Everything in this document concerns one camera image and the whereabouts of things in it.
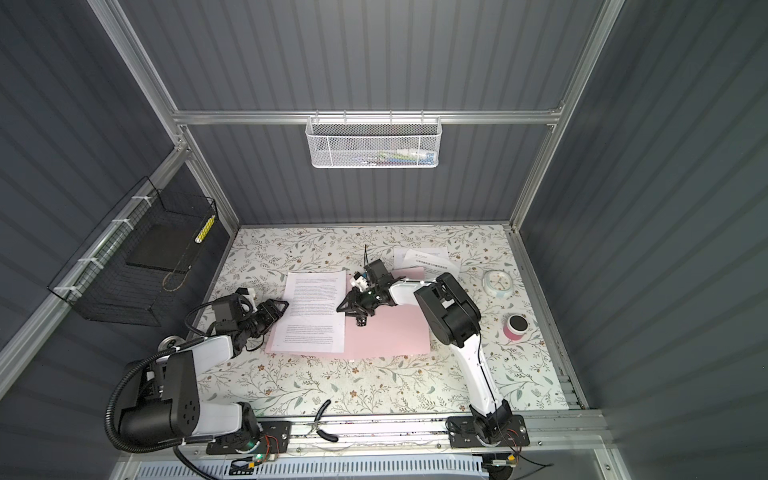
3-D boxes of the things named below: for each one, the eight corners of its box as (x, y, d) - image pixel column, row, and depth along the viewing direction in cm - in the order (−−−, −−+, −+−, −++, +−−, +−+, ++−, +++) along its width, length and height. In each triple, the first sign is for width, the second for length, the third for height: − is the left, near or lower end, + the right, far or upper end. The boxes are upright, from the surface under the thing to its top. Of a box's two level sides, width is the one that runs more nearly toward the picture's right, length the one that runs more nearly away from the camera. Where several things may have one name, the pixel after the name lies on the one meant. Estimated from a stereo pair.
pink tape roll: (504, 340, 92) (510, 332, 87) (500, 323, 95) (505, 314, 91) (524, 340, 91) (531, 332, 87) (519, 323, 95) (525, 314, 91)
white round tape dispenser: (485, 297, 102) (488, 292, 99) (480, 274, 108) (482, 269, 105) (513, 297, 102) (516, 292, 99) (506, 274, 108) (509, 269, 105)
